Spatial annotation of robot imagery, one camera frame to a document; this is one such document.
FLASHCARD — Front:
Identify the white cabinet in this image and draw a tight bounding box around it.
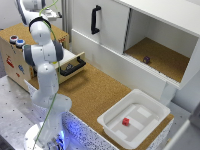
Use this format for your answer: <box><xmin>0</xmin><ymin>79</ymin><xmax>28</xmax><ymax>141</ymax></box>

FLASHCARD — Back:
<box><xmin>71</xmin><ymin>0</ymin><xmax>200</xmax><ymax>108</ymax></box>

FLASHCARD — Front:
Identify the white sliding door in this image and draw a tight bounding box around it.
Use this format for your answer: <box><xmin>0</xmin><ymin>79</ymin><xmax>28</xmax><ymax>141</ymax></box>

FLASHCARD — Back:
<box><xmin>72</xmin><ymin>0</ymin><xmax>131</xmax><ymax>56</ymax></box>

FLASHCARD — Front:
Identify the white plastic box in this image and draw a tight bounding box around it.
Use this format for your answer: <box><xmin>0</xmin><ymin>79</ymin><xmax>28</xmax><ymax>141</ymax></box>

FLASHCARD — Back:
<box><xmin>96</xmin><ymin>88</ymin><xmax>172</xmax><ymax>150</ymax></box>

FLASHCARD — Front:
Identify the purple block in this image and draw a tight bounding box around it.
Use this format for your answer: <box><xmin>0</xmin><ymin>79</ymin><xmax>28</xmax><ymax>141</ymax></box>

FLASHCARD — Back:
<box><xmin>143</xmin><ymin>55</ymin><xmax>151</xmax><ymax>65</ymax></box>

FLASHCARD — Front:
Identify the black drawer handle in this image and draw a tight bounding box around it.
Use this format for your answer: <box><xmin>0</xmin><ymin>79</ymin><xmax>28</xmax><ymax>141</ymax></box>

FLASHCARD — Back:
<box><xmin>59</xmin><ymin>56</ymin><xmax>87</xmax><ymax>77</ymax></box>

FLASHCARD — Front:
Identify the black door handle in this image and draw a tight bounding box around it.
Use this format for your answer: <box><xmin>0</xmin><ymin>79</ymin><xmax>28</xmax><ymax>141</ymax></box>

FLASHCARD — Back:
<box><xmin>90</xmin><ymin>4</ymin><xmax>102</xmax><ymax>36</ymax></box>

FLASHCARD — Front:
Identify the green cable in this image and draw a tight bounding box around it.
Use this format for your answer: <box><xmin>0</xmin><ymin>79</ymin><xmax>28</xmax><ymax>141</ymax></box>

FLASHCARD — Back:
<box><xmin>32</xmin><ymin>0</ymin><xmax>63</xmax><ymax>150</ymax></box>

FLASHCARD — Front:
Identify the red button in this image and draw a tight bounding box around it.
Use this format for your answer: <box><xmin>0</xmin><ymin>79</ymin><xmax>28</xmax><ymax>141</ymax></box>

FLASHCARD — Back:
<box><xmin>9</xmin><ymin>34</ymin><xmax>19</xmax><ymax>44</ymax></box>

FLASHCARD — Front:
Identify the pink block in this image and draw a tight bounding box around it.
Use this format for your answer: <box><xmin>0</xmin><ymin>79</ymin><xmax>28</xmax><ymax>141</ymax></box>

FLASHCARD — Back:
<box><xmin>121</xmin><ymin>117</ymin><xmax>131</xmax><ymax>127</ymax></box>

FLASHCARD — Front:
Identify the wooden drawer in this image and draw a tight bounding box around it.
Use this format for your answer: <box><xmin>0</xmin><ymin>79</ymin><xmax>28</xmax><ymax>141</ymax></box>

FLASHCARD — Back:
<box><xmin>54</xmin><ymin>50</ymin><xmax>87</xmax><ymax>78</ymax></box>

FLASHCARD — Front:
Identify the blue button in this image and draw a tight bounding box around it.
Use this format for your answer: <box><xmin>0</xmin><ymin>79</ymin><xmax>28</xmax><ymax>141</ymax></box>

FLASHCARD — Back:
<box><xmin>15</xmin><ymin>38</ymin><xmax>26</xmax><ymax>49</ymax></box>

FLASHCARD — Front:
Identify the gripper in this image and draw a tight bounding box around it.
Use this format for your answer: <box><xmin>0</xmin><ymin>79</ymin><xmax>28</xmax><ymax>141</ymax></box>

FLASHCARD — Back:
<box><xmin>43</xmin><ymin>8</ymin><xmax>64</xmax><ymax>22</ymax></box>

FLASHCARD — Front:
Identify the wooden drawer box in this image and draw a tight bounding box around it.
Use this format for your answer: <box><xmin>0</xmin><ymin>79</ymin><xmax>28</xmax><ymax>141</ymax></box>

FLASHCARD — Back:
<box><xmin>0</xmin><ymin>22</ymin><xmax>72</xmax><ymax>93</ymax></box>

